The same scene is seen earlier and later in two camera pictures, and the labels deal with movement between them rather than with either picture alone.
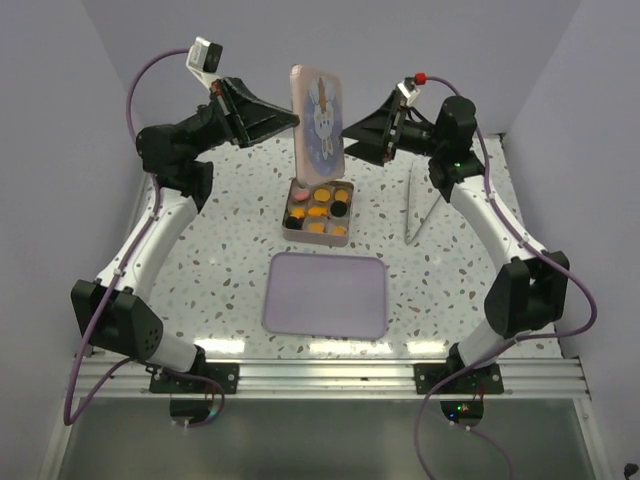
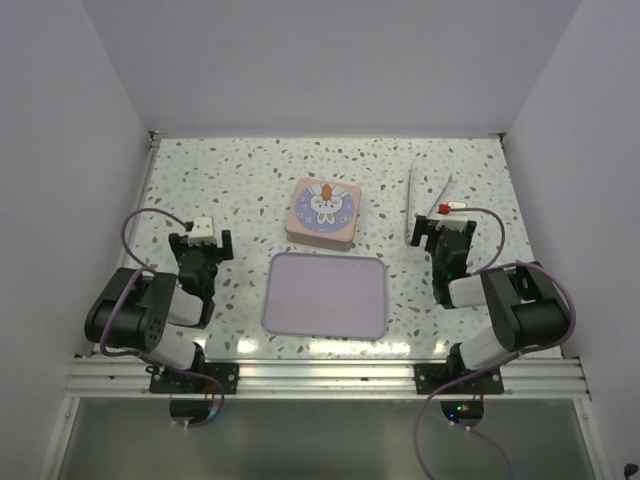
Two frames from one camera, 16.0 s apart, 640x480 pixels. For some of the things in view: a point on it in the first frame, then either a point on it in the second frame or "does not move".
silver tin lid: [317, 90] to [323, 208]
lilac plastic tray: [325, 295] does not move
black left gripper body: [220, 95] to [212, 253]
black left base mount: [226, 375] does not move
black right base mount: [482, 380] does not move
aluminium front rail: [340, 379] does not move
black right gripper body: [401, 109] to [423, 226]
